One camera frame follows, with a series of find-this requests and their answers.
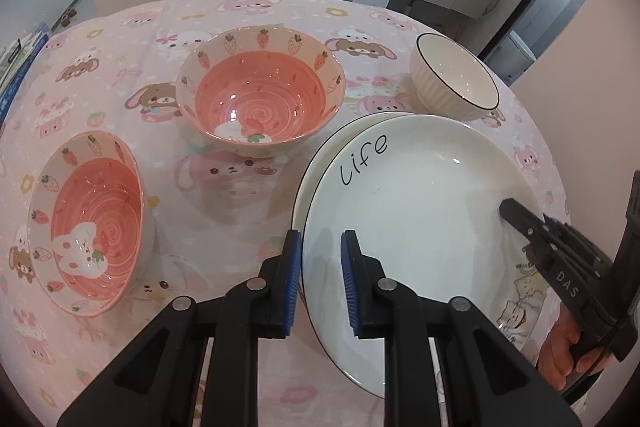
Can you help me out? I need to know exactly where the right hand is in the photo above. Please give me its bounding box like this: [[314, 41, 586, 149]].
[[537, 305, 612, 391]]

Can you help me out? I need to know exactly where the white trash bin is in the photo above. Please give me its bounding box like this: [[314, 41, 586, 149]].
[[485, 31, 537, 86]]

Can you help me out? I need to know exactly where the pink cartoon tablecloth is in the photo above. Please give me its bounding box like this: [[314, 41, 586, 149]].
[[1, 0, 426, 426]]

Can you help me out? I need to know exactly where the pink strawberry bowl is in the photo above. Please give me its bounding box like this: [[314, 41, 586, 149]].
[[27, 131, 154, 319], [176, 26, 346, 158]]

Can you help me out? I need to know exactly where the large white Life plate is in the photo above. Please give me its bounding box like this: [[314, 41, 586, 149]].
[[302, 115, 547, 396]]

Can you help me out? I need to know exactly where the white ribbed bowl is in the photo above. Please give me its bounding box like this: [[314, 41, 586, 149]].
[[409, 32, 500, 121]]

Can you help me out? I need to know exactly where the pair of slippers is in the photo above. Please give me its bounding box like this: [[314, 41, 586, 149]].
[[52, 8, 77, 30]]

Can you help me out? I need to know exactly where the white plate with cartoon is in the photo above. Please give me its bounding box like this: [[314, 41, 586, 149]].
[[290, 112, 413, 234]]

